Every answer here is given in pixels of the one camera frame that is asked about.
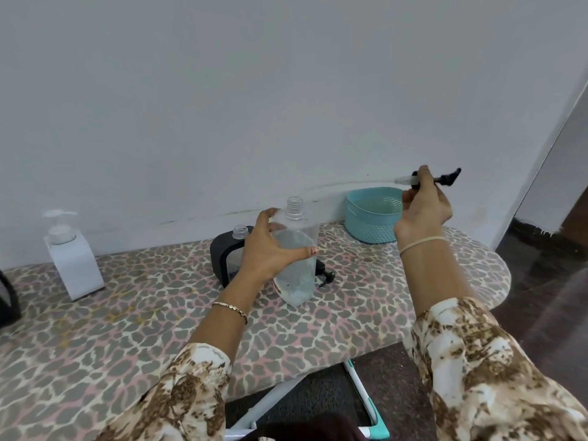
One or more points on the black square soap dispenser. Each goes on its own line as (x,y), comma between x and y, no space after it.
(220,261)

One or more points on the white soap dispenser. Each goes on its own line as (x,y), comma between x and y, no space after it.
(76,266)

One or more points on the person's right hand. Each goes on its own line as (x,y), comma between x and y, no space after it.
(427,215)

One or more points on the white ironing board leg frame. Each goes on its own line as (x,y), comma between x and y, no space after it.
(280,390)

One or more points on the person's left forearm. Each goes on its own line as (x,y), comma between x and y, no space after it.
(216,335)

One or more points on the person's right forearm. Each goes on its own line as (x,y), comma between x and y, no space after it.
(427,280)

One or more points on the person's dark maroon garment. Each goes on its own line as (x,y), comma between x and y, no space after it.
(321,429)

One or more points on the short black pump head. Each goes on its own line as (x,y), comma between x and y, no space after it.
(323,270)

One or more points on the tall clear plastic bottle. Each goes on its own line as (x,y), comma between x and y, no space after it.
(296,280)

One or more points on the black pump with long tube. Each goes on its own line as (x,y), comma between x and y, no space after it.
(448,180)

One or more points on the leopard print ironing board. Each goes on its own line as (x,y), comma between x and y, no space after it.
(138,316)

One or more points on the white wrist band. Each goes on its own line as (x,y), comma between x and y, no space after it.
(422,243)

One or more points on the person's left hand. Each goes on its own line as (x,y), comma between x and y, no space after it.
(262,257)

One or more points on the teal plastic basket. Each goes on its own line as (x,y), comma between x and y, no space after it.
(372,215)

